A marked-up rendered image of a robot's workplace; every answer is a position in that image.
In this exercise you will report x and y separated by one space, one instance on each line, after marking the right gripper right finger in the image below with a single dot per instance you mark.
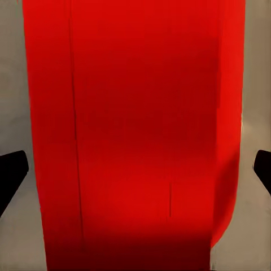
262 168

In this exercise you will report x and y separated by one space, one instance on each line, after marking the coffee table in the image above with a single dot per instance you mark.
246 243

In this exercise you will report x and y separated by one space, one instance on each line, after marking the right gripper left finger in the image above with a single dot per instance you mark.
13 169

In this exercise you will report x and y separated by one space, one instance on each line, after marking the radio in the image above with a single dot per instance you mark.
136 113

